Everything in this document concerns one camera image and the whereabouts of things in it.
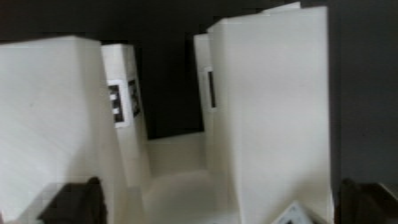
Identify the white chair back part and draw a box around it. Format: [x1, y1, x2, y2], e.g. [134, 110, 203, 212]
[0, 4, 333, 224]

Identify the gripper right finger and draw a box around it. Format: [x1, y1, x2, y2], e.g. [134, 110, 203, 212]
[334, 179, 398, 224]

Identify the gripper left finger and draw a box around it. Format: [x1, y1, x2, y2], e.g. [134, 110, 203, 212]
[38, 177, 107, 224]

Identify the white chair leg with tag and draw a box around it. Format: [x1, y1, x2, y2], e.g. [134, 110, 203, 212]
[194, 34, 217, 133]

